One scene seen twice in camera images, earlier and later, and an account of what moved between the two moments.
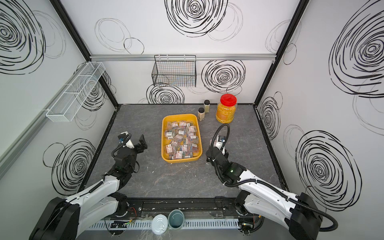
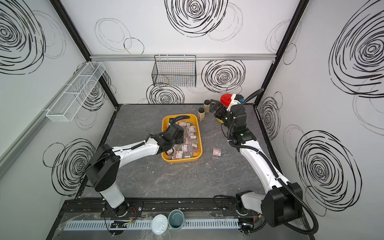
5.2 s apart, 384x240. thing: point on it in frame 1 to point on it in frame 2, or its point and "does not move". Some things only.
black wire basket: [175, 71] does not move
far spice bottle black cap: [207, 106] does not move
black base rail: [191, 206] does not move
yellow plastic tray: [180, 138] does not move
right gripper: [226, 155] to [219, 105]
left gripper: [143, 144] to [181, 139]
